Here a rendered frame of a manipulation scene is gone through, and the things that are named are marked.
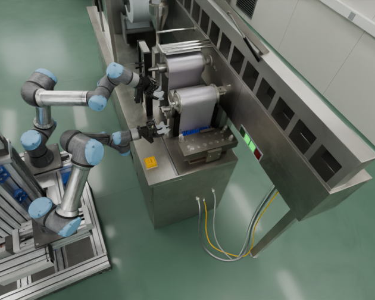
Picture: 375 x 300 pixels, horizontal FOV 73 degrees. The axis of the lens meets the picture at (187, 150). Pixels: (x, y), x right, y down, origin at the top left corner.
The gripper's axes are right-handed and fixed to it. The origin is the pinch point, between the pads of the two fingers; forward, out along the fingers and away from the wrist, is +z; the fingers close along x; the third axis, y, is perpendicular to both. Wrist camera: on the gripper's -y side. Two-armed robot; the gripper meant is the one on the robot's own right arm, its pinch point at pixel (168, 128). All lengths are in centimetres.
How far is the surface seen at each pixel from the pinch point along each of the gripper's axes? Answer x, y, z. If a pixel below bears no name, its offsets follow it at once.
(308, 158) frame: -67, 38, 41
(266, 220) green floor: -51, -109, 89
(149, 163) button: -11.8, -16.5, -16.9
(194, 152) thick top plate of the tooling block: -19.1, -5.9, 11.8
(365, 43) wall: 74, -16, 274
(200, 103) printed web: -0.2, 17.4, 20.5
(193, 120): -0.3, 2.9, 17.8
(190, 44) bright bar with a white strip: 33, 37, 25
